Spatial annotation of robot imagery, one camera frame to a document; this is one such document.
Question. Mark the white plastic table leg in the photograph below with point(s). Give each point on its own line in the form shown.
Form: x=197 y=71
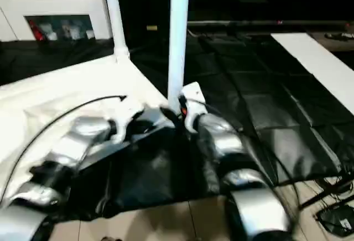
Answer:
x=116 y=17
x=178 y=44

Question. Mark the black plastic mat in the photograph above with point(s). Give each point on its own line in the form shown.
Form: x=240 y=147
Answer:
x=262 y=86

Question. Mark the small beige block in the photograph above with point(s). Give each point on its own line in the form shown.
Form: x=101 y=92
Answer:
x=151 y=27

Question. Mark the white flat board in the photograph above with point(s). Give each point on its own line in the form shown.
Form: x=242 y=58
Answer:
x=318 y=64

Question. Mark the white cabinet with glass doors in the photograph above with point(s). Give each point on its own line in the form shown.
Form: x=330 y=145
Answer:
x=55 y=3

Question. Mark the small black remote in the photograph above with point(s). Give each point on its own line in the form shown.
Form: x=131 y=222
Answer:
x=340 y=36

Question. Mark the black flat floor device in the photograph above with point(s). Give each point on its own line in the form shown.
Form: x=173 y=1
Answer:
x=337 y=221

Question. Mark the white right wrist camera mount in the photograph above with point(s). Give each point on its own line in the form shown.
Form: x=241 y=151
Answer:
x=193 y=91

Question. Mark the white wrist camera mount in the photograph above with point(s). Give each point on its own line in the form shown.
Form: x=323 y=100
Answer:
x=193 y=91
x=124 y=114

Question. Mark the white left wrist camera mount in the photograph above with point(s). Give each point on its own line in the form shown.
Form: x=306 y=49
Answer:
x=124 y=114

